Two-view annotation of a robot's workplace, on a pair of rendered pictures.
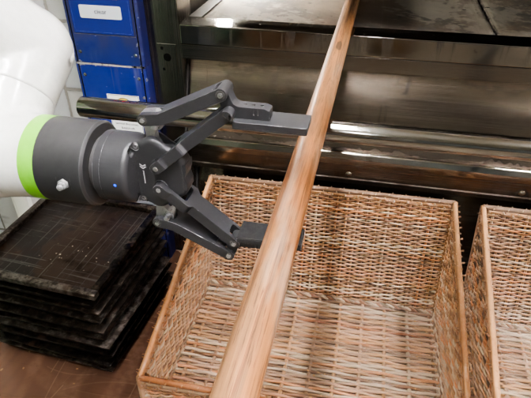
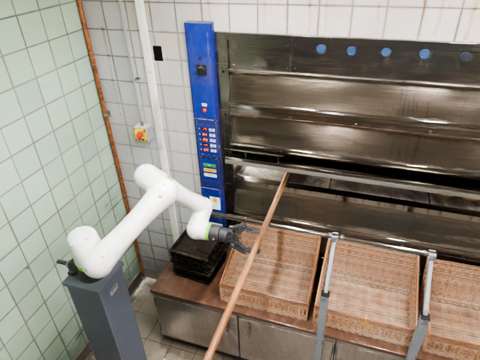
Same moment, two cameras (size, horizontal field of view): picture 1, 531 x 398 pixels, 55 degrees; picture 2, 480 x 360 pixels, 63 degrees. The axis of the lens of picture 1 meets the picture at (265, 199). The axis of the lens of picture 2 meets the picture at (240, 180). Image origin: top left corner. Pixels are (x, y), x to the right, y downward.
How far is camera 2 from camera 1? 1.57 m
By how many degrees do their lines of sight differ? 7
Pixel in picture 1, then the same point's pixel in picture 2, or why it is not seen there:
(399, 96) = (301, 203)
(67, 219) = not seen: hidden behind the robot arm
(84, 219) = not seen: hidden behind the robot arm
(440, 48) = (311, 193)
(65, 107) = not seen: hidden behind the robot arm
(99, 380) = (205, 286)
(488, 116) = (328, 211)
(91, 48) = (206, 183)
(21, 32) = (205, 206)
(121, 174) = (224, 238)
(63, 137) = (213, 230)
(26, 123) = (206, 226)
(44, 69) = (208, 213)
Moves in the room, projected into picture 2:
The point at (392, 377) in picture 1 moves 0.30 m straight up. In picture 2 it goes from (296, 291) to (298, 257)
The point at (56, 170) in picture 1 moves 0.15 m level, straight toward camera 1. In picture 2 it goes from (212, 236) to (221, 255)
